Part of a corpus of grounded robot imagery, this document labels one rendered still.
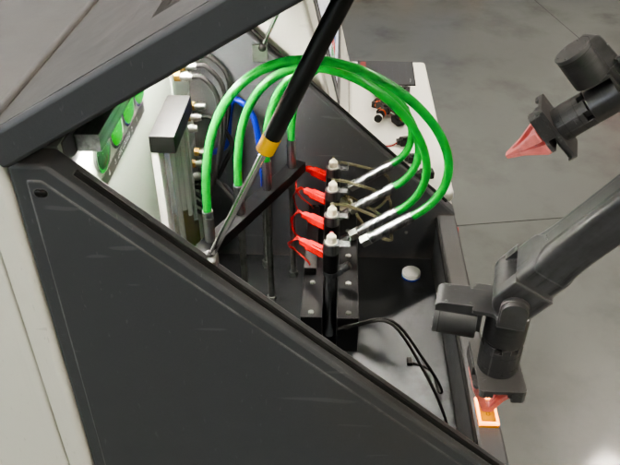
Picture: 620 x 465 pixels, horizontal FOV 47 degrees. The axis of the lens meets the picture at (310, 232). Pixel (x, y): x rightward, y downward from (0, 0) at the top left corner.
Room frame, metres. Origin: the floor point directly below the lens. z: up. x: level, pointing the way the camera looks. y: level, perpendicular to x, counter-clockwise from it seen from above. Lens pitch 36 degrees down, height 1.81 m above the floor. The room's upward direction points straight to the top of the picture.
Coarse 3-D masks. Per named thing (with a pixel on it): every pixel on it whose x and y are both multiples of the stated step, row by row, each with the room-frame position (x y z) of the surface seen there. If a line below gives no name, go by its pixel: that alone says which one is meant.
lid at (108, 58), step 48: (144, 0) 0.75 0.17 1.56; (192, 0) 0.61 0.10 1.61; (240, 0) 0.57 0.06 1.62; (288, 0) 0.57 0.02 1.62; (96, 48) 0.66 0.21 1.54; (144, 48) 0.57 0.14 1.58; (192, 48) 0.57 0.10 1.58; (48, 96) 0.58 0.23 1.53; (96, 96) 0.57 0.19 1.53; (0, 144) 0.58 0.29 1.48; (48, 144) 0.58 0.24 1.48
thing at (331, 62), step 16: (272, 64) 0.93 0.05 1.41; (288, 64) 0.93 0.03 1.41; (320, 64) 0.93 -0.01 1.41; (336, 64) 0.93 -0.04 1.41; (352, 64) 0.93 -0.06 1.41; (240, 80) 0.93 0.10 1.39; (384, 80) 0.92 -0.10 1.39; (224, 96) 0.94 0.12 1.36; (400, 96) 0.92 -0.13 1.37; (224, 112) 0.94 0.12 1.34; (416, 112) 0.92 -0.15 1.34; (432, 128) 0.92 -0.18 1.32; (208, 144) 0.93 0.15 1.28; (448, 144) 0.92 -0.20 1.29; (208, 160) 0.93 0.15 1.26; (448, 160) 0.92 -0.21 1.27; (208, 176) 0.94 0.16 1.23; (448, 176) 0.92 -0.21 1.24; (208, 192) 0.94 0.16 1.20; (208, 208) 0.94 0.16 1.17; (432, 208) 0.92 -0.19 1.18
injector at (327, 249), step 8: (328, 248) 0.92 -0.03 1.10; (336, 248) 0.92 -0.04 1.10; (328, 256) 0.92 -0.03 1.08; (336, 256) 0.92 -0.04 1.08; (328, 264) 0.92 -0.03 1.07; (336, 264) 0.92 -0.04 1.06; (344, 264) 0.93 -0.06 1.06; (328, 272) 0.92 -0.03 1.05; (336, 272) 0.93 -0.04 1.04; (344, 272) 0.93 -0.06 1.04; (328, 280) 0.93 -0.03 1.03; (336, 280) 0.93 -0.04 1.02; (328, 288) 0.92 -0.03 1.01; (328, 296) 0.93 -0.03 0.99; (328, 304) 0.93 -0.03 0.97; (328, 312) 0.93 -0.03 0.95; (328, 320) 0.93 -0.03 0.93; (328, 328) 0.93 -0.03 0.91; (328, 336) 0.93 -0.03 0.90
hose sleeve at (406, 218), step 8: (400, 216) 0.93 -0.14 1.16; (408, 216) 0.92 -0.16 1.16; (384, 224) 0.93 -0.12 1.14; (392, 224) 0.92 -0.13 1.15; (400, 224) 0.92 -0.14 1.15; (408, 224) 0.92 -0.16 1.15; (368, 232) 0.93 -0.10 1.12; (376, 232) 0.92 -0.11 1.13; (384, 232) 0.92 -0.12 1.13; (376, 240) 0.92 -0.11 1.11
